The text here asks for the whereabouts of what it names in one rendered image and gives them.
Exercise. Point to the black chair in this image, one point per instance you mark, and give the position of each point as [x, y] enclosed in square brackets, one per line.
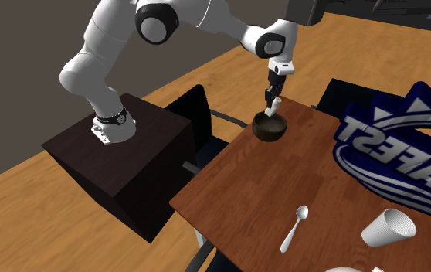
[194, 113]
[221, 263]

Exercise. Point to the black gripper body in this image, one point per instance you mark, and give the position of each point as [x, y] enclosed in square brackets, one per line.
[275, 81]

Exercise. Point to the dark wooden robot stand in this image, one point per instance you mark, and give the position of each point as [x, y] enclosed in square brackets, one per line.
[140, 150]

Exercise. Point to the brown wooden table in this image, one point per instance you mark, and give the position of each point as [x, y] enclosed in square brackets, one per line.
[260, 188]

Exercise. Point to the small white object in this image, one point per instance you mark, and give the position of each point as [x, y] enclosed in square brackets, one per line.
[272, 110]

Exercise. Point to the blue and white logo sign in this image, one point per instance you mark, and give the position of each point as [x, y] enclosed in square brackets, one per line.
[400, 150]

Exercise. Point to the white spoon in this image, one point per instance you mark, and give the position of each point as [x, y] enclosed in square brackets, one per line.
[293, 228]

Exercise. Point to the white ribbed cup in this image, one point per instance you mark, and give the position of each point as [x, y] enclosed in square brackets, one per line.
[385, 229]

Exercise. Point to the dark brown bowl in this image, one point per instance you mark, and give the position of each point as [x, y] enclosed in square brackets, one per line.
[270, 130]

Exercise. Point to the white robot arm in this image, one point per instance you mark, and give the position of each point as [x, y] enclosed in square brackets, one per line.
[98, 56]

